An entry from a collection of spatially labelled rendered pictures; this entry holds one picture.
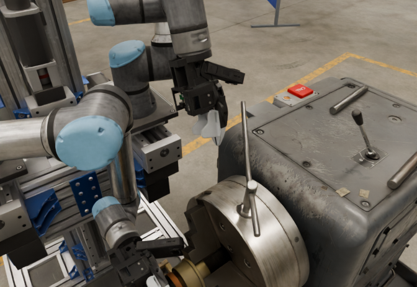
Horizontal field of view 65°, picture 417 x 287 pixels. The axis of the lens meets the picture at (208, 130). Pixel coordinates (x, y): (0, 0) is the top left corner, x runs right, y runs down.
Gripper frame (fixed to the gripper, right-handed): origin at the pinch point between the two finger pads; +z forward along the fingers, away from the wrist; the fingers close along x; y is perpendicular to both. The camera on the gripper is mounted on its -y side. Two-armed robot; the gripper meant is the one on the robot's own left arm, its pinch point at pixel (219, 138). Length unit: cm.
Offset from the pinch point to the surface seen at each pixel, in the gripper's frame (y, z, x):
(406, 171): -31.1, 14.6, 25.6
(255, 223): 7.4, 9.6, 17.9
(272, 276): 5.5, 23.9, 18.0
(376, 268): -37, 55, 16
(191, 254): 14.7, 21.8, 2.6
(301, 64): -287, 68, -221
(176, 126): -88, 73, -205
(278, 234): 0.0, 18.4, 15.4
